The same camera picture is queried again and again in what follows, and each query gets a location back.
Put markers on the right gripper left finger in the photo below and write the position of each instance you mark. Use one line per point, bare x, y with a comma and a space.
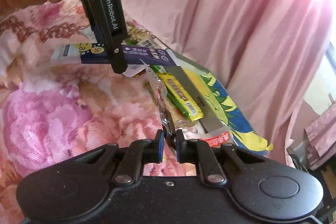
140, 152

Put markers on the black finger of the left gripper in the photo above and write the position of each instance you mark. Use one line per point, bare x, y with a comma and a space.
112, 44

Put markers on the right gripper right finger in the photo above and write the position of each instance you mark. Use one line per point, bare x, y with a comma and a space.
201, 155

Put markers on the clear dark candy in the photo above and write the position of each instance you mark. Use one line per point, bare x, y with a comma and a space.
160, 93

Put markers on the purple white sachet packet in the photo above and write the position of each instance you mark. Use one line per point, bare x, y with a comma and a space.
94, 53

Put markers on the yellow green candy bar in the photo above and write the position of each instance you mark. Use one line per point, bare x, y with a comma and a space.
180, 97

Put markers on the rice cracker pack red text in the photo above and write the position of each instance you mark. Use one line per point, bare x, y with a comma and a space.
216, 138

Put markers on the nut bar clear wrapper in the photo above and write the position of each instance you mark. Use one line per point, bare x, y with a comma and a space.
138, 34

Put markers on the grey tray with cartoon towel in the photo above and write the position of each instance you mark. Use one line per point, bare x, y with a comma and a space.
217, 106

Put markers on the pink floral bedspread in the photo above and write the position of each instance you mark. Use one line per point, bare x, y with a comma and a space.
52, 112

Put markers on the purple window curtain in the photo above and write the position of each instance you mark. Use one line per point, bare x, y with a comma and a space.
321, 138

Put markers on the pink curtain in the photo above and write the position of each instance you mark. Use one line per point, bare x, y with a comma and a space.
265, 52

